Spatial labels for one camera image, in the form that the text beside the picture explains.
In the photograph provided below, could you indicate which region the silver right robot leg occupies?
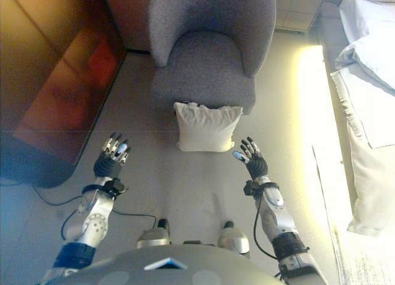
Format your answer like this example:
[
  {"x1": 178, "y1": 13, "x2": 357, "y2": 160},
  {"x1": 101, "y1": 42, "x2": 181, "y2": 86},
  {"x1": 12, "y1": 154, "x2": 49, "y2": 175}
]
[{"x1": 217, "y1": 220, "x2": 250, "y2": 255}]

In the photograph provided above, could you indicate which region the bed with white sheet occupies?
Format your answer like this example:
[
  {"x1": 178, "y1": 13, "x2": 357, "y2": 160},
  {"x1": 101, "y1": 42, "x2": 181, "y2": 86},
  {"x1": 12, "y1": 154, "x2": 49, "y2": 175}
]
[{"x1": 314, "y1": 0, "x2": 395, "y2": 285}]

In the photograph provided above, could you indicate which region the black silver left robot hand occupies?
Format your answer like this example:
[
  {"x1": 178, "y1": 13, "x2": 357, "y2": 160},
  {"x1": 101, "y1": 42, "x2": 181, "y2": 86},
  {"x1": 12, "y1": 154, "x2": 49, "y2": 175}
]
[{"x1": 93, "y1": 131, "x2": 133, "y2": 178}]

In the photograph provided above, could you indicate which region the silver robot torso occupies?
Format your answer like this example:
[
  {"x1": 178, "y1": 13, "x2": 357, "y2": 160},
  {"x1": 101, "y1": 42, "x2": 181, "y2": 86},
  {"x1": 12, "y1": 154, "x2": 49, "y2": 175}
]
[{"x1": 46, "y1": 243, "x2": 285, "y2": 285}]

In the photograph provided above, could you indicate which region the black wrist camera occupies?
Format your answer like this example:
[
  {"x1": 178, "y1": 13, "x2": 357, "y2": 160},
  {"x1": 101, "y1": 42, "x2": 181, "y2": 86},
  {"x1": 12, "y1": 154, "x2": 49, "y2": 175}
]
[
  {"x1": 243, "y1": 180, "x2": 263, "y2": 197},
  {"x1": 106, "y1": 178, "x2": 129, "y2": 199}
]

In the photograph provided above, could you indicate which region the black forearm cable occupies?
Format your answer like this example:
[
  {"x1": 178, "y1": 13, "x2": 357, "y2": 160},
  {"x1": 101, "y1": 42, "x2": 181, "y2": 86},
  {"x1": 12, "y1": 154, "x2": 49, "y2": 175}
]
[
  {"x1": 60, "y1": 200, "x2": 85, "y2": 240},
  {"x1": 252, "y1": 189, "x2": 278, "y2": 262}
]

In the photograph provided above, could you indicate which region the beige nightstand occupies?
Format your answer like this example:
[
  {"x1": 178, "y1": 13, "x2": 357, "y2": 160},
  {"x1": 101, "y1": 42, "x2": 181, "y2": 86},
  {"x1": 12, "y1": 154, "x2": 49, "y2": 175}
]
[{"x1": 274, "y1": 0, "x2": 325, "y2": 35}]

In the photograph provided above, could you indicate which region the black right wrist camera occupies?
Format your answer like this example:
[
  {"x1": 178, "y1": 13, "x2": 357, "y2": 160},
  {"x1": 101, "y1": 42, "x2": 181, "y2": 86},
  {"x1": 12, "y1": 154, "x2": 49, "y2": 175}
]
[{"x1": 243, "y1": 180, "x2": 263, "y2": 197}]

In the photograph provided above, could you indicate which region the silver robot leg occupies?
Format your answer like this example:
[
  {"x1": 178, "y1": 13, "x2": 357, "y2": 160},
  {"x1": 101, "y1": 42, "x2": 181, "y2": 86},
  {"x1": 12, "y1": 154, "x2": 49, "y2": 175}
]
[
  {"x1": 136, "y1": 218, "x2": 171, "y2": 249},
  {"x1": 217, "y1": 220, "x2": 250, "y2": 255}
]

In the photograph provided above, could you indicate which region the black right forearm cable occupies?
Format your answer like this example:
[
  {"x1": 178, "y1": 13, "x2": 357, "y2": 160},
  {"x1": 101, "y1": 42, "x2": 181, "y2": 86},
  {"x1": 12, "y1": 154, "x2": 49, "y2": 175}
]
[{"x1": 252, "y1": 189, "x2": 278, "y2": 262}]

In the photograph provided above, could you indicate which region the white cushion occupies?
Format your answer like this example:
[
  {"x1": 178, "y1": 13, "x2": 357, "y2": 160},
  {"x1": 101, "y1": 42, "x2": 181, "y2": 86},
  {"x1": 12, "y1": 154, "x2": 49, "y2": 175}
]
[{"x1": 172, "y1": 102, "x2": 243, "y2": 152}]

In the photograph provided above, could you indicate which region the white folded duvet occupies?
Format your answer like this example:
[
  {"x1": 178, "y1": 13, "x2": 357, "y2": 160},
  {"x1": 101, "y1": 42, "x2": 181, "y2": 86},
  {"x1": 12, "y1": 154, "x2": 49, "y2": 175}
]
[{"x1": 335, "y1": 35, "x2": 395, "y2": 97}]

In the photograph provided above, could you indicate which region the grey fabric armchair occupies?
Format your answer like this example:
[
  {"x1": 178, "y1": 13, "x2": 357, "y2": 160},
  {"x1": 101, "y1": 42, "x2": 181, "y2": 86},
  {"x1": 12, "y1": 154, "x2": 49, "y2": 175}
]
[{"x1": 149, "y1": 0, "x2": 277, "y2": 116}]

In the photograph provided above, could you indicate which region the silver left robot leg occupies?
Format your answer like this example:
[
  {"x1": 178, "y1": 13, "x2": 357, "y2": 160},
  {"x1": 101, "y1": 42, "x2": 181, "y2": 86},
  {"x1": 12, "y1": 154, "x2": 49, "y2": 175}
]
[{"x1": 136, "y1": 218, "x2": 171, "y2": 249}]

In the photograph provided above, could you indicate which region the dark brown wooden cabinet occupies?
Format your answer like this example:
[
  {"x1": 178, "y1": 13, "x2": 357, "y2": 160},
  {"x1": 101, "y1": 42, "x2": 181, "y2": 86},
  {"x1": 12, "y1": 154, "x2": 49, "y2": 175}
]
[{"x1": 0, "y1": 0, "x2": 127, "y2": 189}]

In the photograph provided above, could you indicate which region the black floor cable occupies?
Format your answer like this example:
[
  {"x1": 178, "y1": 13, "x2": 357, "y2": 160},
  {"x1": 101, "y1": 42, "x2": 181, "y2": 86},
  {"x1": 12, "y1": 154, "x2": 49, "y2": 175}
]
[{"x1": 32, "y1": 184, "x2": 160, "y2": 229}]

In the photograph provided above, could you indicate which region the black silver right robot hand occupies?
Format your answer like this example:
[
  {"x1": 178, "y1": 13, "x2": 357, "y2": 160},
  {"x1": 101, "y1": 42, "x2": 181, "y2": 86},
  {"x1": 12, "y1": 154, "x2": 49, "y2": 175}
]
[{"x1": 231, "y1": 136, "x2": 270, "y2": 180}]

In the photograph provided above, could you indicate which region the black left forearm cable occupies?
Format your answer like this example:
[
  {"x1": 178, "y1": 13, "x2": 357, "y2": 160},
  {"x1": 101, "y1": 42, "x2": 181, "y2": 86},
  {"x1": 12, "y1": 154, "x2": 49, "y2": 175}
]
[{"x1": 60, "y1": 200, "x2": 85, "y2": 240}]

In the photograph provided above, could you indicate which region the cream fringed throw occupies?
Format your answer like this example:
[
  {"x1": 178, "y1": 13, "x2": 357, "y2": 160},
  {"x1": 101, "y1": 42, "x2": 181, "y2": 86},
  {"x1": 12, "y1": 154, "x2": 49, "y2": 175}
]
[{"x1": 330, "y1": 70, "x2": 395, "y2": 236}]

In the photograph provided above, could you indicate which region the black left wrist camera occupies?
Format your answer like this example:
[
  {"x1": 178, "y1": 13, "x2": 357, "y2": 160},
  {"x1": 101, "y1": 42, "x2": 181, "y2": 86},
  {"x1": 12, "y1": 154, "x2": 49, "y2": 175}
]
[{"x1": 106, "y1": 178, "x2": 129, "y2": 199}]

